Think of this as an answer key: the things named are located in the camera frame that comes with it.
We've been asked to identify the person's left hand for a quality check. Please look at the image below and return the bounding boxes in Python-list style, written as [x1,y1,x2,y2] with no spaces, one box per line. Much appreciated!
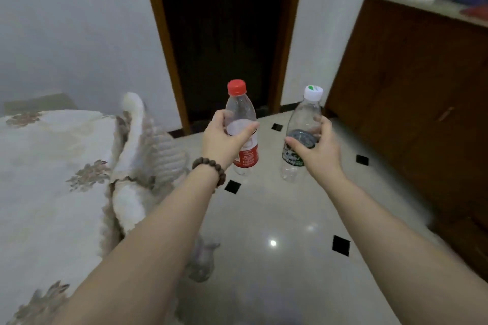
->
[201,109,260,171]

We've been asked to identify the red package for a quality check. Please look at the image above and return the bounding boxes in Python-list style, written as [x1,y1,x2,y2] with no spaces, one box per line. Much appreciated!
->
[459,4,488,21]

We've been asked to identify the white cloth-covered table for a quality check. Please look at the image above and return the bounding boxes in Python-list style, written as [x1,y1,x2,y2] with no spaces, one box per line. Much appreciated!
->
[0,109,127,325]

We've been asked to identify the dark doorway with wooden frame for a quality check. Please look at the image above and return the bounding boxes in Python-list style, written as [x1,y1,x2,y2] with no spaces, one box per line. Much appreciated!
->
[138,0,308,136]

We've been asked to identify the low brown wooden chest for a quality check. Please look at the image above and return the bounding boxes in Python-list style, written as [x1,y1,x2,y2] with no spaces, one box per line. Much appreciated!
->
[429,216,488,282]

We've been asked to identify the green label bottle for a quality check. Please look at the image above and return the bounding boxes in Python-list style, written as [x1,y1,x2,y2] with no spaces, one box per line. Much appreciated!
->
[279,84,324,184]

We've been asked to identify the crumpled clear plastic bag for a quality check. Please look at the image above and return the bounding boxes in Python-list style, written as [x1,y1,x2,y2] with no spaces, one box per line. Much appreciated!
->
[186,236,222,283]

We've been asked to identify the tall brown wooden cupboard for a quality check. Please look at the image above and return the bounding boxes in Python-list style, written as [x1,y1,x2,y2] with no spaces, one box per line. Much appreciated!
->
[324,0,488,222]

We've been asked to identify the brown wooden bead bracelet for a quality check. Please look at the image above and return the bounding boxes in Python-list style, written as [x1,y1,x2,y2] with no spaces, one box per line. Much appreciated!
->
[191,157,227,188]

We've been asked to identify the person's right hand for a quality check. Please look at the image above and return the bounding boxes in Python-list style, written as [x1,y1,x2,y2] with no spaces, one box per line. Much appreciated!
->
[285,115,346,183]

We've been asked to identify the person's left forearm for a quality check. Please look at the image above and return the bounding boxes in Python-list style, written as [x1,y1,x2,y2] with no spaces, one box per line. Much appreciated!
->
[51,168,224,325]

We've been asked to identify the chair with quilted cream cover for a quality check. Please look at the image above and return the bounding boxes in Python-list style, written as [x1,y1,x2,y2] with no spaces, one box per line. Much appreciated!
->
[100,91,190,259]

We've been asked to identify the red cap bottle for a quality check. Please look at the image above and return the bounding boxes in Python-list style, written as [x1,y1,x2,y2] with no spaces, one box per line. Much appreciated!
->
[224,79,260,177]

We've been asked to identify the person's right forearm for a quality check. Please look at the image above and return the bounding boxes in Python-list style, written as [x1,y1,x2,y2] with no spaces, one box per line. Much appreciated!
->
[318,170,488,325]

